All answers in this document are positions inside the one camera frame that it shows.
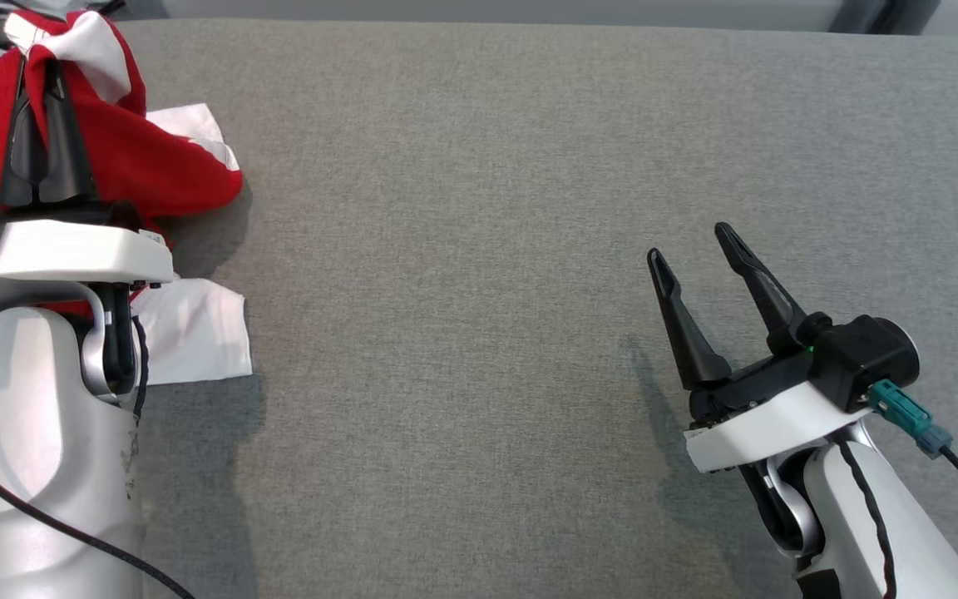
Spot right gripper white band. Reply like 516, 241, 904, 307
647, 221, 875, 475

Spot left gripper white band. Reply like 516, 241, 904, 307
0, 60, 175, 284

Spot red jersey white sleeves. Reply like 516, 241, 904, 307
0, 102, 254, 396

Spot teal cable connector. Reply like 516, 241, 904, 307
868, 379, 954, 458

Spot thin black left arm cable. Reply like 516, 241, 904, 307
131, 316, 150, 425

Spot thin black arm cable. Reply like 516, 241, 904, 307
835, 439, 897, 599
131, 316, 150, 425

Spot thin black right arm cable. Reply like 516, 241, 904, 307
835, 439, 897, 599

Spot grey double partition post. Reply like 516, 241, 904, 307
828, 0, 941, 36

